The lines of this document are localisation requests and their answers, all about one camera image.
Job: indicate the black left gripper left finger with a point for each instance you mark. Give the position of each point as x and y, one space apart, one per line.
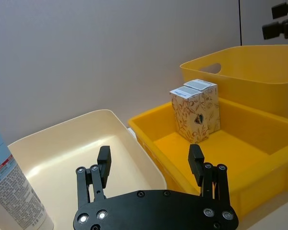
103 167

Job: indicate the floral patterned carton box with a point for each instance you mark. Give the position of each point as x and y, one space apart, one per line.
212 105
189 115

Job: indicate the shallow yellow plastic bin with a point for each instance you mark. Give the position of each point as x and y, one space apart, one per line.
244 153

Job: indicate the white printed cream tube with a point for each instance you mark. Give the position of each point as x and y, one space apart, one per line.
9 191

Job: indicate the cream plastic tray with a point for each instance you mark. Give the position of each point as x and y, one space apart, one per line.
69 153

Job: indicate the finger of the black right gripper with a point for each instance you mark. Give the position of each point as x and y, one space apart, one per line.
284 10
278 29

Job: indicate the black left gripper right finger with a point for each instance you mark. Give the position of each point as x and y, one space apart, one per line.
196 165

